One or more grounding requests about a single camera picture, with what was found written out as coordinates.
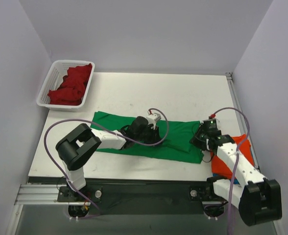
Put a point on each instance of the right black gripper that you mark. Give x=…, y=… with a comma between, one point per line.
x=196, y=139

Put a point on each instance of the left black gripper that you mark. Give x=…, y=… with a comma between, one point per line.
x=153, y=133

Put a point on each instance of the green t shirt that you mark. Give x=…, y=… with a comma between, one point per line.
x=176, y=146

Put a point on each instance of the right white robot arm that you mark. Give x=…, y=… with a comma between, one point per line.
x=257, y=198

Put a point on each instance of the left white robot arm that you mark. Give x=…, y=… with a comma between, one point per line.
x=76, y=148

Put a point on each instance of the folded orange t shirt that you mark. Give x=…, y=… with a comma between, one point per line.
x=219, y=168

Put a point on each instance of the folded blue t shirt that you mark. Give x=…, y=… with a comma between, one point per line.
x=226, y=176

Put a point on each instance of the dark red t shirt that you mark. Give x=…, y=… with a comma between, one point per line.
x=73, y=87

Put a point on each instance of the white plastic basket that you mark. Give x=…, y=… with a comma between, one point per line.
x=53, y=80

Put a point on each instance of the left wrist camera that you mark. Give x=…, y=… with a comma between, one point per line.
x=153, y=118

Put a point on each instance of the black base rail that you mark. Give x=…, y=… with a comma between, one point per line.
x=141, y=197

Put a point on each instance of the aluminium frame rail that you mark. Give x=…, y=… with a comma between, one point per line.
x=175, y=97

